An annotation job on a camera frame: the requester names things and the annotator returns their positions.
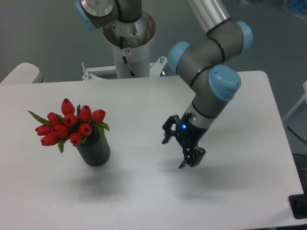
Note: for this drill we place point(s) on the red tulip bouquet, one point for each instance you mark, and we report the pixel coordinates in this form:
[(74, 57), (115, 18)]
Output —
[(78, 125)]

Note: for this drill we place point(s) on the black device at table corner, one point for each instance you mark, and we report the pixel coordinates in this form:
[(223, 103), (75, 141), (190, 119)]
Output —
[(298, 205)]

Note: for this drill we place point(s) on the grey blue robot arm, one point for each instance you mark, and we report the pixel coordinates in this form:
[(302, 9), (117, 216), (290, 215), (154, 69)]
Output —
[(202, 68)]

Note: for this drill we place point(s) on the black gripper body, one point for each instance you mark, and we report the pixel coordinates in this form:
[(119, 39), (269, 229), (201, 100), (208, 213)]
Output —
[(188, 134)]

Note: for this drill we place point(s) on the dark grey ribbed vase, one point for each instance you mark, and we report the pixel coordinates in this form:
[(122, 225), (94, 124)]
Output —
[(95, 151)]

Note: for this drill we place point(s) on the white metal base frame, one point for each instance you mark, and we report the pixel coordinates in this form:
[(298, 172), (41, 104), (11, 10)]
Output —
[(160, 68)]

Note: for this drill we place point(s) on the white chair armrest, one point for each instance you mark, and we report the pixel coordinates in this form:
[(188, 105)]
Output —
[(24, 73)]

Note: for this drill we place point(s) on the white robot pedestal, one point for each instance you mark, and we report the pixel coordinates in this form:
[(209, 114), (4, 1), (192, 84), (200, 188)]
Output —
[(130, 44)]

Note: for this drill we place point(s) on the white furniture at right edge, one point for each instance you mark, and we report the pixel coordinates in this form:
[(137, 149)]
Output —
[(298, 107)]

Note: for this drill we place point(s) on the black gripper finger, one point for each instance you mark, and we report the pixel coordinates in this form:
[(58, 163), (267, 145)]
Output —
[(193, 154), (167, 127)]

